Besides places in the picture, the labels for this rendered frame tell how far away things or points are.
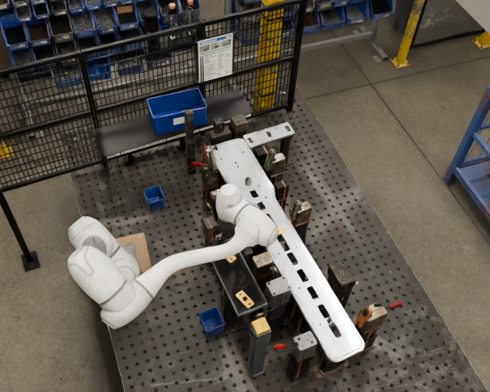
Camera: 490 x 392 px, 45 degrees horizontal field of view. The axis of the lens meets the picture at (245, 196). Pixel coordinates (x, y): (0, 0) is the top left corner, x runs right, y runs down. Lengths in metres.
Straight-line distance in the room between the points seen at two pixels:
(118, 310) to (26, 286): 1.97
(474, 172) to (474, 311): 1.09
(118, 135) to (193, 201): 0.56
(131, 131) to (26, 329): 1.43
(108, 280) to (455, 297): 2.63
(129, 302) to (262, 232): 0.55
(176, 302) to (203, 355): 0.32
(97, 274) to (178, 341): 0.94
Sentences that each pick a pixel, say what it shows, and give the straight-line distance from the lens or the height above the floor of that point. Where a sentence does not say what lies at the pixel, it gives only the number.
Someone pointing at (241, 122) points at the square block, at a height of 1.06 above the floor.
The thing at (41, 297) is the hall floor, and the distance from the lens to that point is 4.03.
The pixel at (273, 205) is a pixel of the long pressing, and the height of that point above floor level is 1.00.
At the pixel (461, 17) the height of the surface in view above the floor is 0.36.
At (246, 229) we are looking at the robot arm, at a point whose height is 1.58.
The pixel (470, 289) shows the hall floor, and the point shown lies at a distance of 4.24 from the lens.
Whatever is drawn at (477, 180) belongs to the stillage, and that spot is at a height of 0.16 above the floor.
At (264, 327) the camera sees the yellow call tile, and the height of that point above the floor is 1.16.
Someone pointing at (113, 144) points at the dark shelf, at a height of 1.03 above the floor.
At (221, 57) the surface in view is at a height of 1.29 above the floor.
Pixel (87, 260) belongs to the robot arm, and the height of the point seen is 1.63.
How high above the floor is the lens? 3.40
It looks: 52 degrees down
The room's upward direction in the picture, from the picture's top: 4 degrees clockwise
